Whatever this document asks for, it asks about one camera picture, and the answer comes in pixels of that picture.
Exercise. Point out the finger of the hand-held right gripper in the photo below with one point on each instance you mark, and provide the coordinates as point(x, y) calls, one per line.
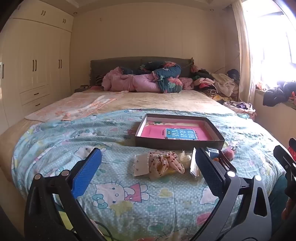
point(293, 143)
point(283, 156)

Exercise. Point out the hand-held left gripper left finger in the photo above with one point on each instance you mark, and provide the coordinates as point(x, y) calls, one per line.
point(86, 173)

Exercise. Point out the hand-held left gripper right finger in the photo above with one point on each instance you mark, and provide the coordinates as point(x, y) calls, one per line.
point(208, 171)

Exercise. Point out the clear packet of pearl earrings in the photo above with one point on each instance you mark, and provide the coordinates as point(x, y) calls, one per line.
point(193, 166)

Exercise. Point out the white hair claw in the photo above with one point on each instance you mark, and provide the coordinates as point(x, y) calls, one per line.
point(185, 158)

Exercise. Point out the dark shallow cardboard box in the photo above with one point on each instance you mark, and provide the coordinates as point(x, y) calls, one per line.
point(175, 143)

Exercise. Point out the yellow-green cloth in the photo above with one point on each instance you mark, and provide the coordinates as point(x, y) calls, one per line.
point(63, 219)

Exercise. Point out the dark clothes on sill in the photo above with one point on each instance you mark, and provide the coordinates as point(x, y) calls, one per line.
point(275, 93)

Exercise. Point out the clear earring card packet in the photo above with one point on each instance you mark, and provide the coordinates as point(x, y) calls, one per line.
point(141, 165)

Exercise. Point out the cartoon cat print blanket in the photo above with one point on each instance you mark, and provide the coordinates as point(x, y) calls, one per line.
point(138, 208)

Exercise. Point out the small heap of clothes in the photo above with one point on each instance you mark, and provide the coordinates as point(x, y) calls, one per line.
point(240, 107)

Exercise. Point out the pale pink floral sheet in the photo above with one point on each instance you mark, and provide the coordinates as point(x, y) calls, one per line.
point(69, 106)

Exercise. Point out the bed with beige sheet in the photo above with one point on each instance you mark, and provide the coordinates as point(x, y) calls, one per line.
point(161, 99)

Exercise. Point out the pile of clothes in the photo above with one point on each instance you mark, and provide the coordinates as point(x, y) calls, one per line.
point(215, 85)

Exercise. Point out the striped pillow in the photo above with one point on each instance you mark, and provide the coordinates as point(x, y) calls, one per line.
point(100, 80)

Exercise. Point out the cream curtain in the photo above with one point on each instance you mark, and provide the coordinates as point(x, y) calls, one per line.
point(242, 58)

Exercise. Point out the pink quilt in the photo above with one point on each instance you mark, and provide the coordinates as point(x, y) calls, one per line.
point(129, 83)

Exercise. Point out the window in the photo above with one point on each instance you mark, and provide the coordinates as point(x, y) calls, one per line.
point(270, 41)

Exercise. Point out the grey headboard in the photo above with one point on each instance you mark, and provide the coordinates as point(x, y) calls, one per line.
point(104, 66)

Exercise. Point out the cream wardrobe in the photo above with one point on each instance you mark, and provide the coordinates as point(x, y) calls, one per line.
point(46, 46)

